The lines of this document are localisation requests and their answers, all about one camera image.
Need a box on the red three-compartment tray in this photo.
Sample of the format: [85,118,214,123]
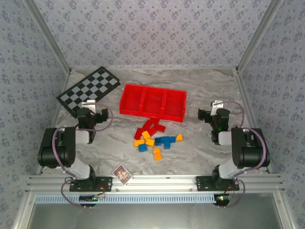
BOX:
[119,83,187,123]

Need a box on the black grey checkerboard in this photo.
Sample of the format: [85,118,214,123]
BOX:
[56,66,121,119]

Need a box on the colourful playing card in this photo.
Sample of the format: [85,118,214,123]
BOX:
[112,164,134,186]

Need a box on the right controller board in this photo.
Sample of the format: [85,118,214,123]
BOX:
[215,193,233,205]

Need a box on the controller board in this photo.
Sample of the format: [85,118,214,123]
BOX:
[79,194,106,204]
[215,193,233,205]

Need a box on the left controller board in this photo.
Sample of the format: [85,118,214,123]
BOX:
[79,194,106,204]

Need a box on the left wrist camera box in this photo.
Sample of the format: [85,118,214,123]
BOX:
[81,100,97,115]

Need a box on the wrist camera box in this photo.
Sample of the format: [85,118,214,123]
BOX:
[211,100,225,115]
[81,100,97,115]

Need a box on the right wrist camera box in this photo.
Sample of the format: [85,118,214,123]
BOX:
[211,100,225,115]

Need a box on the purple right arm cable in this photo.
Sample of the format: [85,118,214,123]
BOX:
[213,100,267,208]

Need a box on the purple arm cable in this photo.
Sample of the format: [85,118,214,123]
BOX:
[213,100,267,208]
[52,108,114,208]

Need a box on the aluminium side rail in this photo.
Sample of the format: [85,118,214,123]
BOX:
[37,70,72,176]
[234,69,272,174]

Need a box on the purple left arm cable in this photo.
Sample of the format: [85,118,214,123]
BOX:
[52,108,114,208]

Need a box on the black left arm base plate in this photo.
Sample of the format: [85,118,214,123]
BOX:
[69,176,113,192]

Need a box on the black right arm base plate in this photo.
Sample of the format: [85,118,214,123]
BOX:
[195,176,240,191]

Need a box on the aluminium mounting rail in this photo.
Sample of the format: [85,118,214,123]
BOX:
[25,175,285,193]

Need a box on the aluminium frame post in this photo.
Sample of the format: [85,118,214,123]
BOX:
[235,0,286,73]
[22,0,72,73]

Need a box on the slotted grey cable duct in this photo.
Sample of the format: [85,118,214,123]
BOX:
[35,193,218,205]

